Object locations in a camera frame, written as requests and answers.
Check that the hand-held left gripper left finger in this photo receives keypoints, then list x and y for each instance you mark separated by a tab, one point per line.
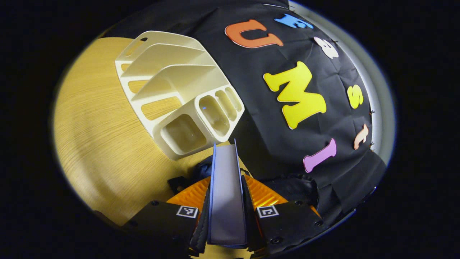
201	230

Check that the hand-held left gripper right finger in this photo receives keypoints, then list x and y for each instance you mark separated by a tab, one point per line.
253	230

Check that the blue-grey book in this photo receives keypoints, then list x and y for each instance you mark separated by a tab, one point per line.
227	198

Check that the blue schoolbag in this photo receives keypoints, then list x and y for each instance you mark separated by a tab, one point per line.
294	190

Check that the white plastic bookshelf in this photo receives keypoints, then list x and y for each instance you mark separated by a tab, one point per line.
179	75

